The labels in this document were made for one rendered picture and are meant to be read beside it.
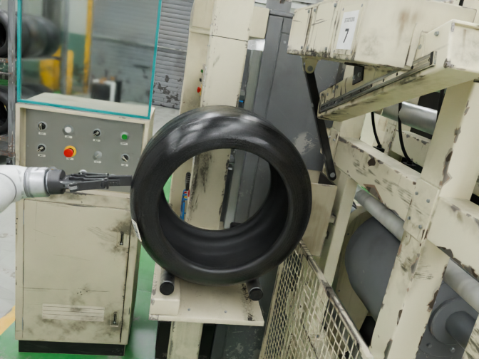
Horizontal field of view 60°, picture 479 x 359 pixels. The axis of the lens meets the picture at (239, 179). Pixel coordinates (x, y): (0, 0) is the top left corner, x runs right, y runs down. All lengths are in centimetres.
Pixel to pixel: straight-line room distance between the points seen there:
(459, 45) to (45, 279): 194
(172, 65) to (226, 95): 917
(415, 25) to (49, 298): 195
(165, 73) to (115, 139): 879
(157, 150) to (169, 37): 953
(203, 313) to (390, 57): 94
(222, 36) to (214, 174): 49
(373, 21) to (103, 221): 150
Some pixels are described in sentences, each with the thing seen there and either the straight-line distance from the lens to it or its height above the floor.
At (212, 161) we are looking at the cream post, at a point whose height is 122.
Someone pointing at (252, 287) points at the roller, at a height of 92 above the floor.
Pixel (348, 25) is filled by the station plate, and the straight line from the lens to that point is 101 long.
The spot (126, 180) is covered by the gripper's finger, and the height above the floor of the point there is 120.
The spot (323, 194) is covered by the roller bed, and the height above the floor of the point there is 116.
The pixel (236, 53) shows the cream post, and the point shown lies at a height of 161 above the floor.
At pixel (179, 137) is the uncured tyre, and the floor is 137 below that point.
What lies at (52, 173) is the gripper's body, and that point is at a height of 120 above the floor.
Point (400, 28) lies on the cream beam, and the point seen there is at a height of 172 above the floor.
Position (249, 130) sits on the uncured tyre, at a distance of 117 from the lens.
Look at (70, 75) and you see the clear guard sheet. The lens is 194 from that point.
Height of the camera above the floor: 162
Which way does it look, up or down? 17 degrees down
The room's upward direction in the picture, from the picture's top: 10 degrees clockwise
